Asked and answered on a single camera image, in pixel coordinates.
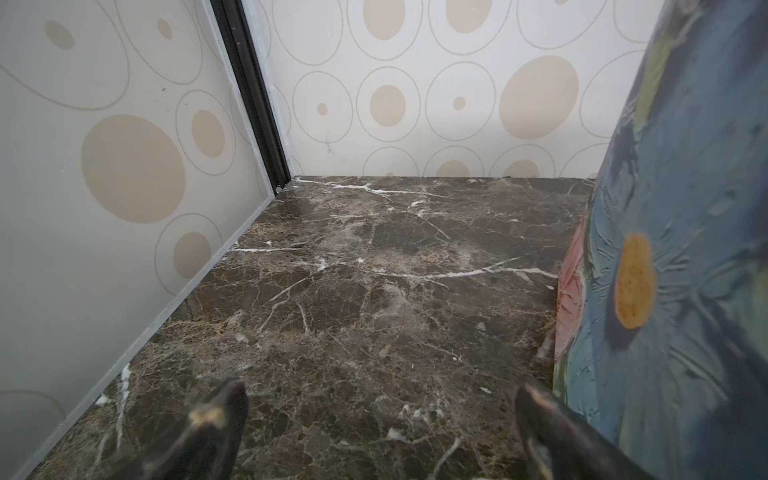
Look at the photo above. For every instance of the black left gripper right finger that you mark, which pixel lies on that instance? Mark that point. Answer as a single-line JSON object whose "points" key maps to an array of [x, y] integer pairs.
{"points": [[559, 444]]}

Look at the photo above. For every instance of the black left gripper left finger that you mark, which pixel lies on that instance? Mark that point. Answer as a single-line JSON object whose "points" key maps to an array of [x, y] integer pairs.
{"points": [[204, 444]]}

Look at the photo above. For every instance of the floral paper bag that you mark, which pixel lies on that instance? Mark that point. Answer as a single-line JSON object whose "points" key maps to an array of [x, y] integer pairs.
{"points": [[668, 359]]}

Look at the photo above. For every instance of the black corner frame post left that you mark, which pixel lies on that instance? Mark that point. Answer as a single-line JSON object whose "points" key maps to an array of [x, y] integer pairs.
{"points": [[242, 53]]}

